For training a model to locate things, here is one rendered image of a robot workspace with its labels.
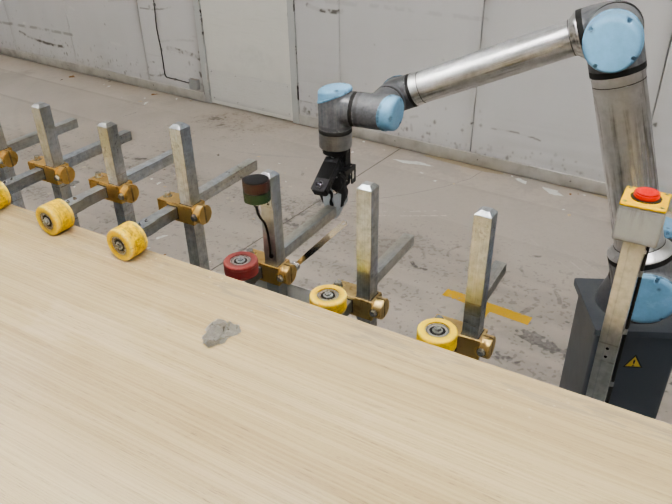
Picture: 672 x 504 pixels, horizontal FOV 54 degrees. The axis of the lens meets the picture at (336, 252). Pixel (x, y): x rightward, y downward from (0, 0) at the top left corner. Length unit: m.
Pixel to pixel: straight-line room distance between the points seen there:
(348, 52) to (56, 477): 3.79
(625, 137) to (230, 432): 1.03
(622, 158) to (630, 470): 0.73
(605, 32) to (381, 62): 3.03
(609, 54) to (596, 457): 0.81
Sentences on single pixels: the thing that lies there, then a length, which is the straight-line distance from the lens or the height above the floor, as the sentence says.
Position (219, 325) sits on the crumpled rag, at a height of 0.91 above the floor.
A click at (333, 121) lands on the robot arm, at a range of 1.73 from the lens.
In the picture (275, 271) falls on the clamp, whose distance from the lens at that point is 1.56.
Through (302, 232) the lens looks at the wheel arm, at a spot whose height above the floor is 0.86.
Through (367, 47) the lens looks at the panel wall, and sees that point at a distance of 4.47.
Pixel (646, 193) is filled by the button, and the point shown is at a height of 1.23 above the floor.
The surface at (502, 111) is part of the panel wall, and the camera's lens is 4.13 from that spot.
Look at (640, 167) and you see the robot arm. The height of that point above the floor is 1.10.
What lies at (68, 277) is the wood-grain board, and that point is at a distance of 1.60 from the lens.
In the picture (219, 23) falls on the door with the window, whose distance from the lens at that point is 5.28.
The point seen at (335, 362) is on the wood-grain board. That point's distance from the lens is 1.23.
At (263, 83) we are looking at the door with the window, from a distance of 5.11.
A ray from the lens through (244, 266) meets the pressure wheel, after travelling 1.51.
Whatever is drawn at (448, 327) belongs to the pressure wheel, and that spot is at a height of 0.91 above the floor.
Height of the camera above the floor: 1.70
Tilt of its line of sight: 31 degrees down
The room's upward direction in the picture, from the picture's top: 1 degrees counter-clockwise
